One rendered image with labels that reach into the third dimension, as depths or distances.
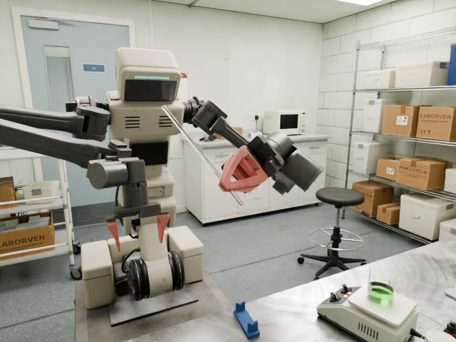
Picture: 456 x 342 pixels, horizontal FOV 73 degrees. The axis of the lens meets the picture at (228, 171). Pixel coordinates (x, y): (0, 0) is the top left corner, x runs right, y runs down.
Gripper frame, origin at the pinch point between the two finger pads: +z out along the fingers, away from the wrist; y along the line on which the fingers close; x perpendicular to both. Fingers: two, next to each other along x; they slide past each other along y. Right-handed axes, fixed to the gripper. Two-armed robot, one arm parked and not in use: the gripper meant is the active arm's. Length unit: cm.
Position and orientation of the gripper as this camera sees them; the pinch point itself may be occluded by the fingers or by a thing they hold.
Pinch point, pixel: (225, 184)
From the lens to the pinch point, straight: 46.9
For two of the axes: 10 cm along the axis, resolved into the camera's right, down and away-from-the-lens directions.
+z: -5.4, 3.7, -7.5
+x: -6.3, -7.8, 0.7
